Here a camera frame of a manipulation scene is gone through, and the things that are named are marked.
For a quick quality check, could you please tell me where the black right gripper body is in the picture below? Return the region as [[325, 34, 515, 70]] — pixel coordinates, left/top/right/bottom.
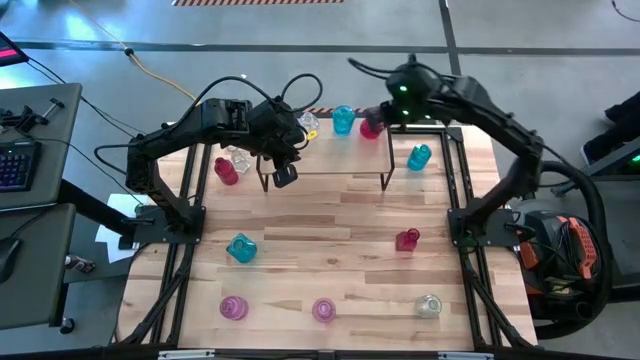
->
[[380, 97, 439, 126]]

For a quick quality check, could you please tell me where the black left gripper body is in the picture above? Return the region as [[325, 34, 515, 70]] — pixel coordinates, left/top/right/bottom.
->
[[248, 98, 307, 162]]

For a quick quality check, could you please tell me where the red round-bellied vase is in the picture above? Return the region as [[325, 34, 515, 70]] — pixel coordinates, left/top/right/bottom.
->
[[358, 117, 385, 141]]

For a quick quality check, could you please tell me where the teal tall glass vase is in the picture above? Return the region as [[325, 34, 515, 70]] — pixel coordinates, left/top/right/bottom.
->
[[331, 104, 357, 137]]

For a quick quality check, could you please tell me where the clear bulbous glass vase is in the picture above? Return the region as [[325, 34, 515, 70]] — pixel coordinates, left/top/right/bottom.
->
[[298, 110, 321, 135]]

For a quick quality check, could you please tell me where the clear conical glass vase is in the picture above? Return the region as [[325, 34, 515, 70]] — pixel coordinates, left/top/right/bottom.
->
[[227, 145, 253, 175]]

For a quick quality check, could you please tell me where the teal textured bottle vase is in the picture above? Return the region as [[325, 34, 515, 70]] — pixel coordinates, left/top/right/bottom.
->
[[406, 143, 433, 173]]

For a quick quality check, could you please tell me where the red ribbed cylinder vase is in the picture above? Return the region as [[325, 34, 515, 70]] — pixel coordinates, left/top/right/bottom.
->
[[213, 156, 240, 187]]

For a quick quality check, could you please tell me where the teal star-cut wide vase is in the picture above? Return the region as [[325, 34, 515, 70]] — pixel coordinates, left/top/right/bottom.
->
[[225, 232, 259, 265]]

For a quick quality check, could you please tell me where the red ribbed bell vase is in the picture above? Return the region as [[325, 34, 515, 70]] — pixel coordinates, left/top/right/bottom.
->
[[394, 227, 421, 253]]

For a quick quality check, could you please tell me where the pink twisted cone vase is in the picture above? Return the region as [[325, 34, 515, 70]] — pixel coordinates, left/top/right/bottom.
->
[[311, 297, 338, 324]]

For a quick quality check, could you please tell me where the pink ringed jar vase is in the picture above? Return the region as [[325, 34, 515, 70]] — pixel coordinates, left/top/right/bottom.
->
[[218, 295, 250, 322]]

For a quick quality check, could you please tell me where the clear round jar vase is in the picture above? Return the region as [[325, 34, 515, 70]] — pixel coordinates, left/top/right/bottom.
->
[[414, 293, 444, 320]]

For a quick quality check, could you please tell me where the dark floor tape strip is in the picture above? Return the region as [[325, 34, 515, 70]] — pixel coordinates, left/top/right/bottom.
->
[[437, 0, 464, 76]]

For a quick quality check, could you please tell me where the white paper sheet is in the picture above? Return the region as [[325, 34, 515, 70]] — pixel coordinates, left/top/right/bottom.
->
[[93, 192, 151, 265]]

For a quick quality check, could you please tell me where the black stand with green light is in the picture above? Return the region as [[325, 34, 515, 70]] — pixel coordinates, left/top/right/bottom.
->
[[549, 147, 640, 197]]

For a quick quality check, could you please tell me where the black desk leg bar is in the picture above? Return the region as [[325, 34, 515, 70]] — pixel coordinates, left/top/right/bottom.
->
[[58, 178, 139, 239]]

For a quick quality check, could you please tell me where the person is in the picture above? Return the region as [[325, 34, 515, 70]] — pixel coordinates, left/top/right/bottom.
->
[[579, 89, 640, 164]]

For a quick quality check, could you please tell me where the black orange equipment unit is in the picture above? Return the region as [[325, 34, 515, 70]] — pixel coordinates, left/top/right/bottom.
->
[[514, 209, 601, 321]]

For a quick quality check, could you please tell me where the grey desk with keyboard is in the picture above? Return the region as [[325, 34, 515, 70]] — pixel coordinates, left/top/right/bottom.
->
[[0, 82, 84, 212]]

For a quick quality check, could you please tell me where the black clamp tool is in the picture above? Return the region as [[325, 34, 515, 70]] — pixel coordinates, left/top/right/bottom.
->
[[0, 97, 66, 135]]

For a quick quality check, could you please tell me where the dark grey platform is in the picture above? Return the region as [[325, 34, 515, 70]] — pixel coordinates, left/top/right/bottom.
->
[[594, 172, 640, 304]]

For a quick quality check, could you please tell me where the black backlit keyboard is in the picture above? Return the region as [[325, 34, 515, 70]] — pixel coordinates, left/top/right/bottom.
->
[[0, 139, 44, 194]]

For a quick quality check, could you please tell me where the grey desk with mouse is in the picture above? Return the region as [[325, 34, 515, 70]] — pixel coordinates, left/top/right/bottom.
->
[[0, 202, 77, 331]]

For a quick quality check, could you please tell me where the monitor with pink screen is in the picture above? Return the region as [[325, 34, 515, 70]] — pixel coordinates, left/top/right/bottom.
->
[[0, 30, 30, 69]]

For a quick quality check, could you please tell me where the black computer mouse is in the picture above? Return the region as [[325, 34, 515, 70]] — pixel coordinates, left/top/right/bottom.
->
[[0, 237, 22, 285]]

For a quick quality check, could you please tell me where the wooden shelf with black frame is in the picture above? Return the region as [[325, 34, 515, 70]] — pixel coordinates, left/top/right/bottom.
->
[[255, 117, 396, 194]]

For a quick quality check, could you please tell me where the black aluminium table frame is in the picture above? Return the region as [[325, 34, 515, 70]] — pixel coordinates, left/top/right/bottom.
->
[[107, 119, 539, 351]]

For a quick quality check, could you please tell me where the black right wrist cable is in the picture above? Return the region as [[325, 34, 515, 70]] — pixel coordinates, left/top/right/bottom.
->
[[347, 53, 419, 81]]

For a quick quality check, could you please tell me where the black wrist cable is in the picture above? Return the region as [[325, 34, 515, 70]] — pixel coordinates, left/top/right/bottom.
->
[[347, 53, 419, 81], [189, 72, 324, 121]]

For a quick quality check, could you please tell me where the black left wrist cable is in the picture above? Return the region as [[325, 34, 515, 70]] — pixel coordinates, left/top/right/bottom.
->
[[189, 72, 324, 121]]

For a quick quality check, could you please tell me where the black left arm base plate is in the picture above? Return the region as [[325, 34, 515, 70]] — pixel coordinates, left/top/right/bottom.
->
[[119, 203, 207, 250]]

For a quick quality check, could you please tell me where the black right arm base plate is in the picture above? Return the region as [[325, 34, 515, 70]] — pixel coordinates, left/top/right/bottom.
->
[[446, 206, 521, 250]]

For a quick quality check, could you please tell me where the yellow extension cord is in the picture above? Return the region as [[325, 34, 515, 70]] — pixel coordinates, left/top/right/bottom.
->
[[67, 0, 201, 106]]

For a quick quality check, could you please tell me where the silver table bracket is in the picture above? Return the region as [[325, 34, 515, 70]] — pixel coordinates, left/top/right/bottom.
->
[[437, 351, 496, 360], [157, 349, 216, 360]]

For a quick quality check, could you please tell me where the black corrugated hose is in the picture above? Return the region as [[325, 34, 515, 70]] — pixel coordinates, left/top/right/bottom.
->
[[518, 159, 615, 341]]

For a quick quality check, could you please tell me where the black floor cable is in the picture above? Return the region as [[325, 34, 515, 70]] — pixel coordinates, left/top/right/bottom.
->
[[610, 0, 640, 24]]

